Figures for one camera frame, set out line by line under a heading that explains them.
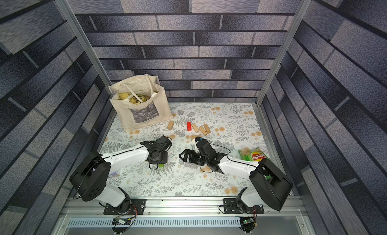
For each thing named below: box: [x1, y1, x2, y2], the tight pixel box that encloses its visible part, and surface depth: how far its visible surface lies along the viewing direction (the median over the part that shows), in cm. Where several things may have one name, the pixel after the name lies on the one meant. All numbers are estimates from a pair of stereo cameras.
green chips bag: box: [238, 147, 270, 162], surface depth 85 cm
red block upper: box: [186, 122, 192, 132], surface depth 105 cm
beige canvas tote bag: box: [108, 73, 174, 133], surface depth 96 cm
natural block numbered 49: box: [199, 126, 208, 136], surface depth 105 cm
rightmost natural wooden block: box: [203, 124, 211, 134], surface depth 105 cm
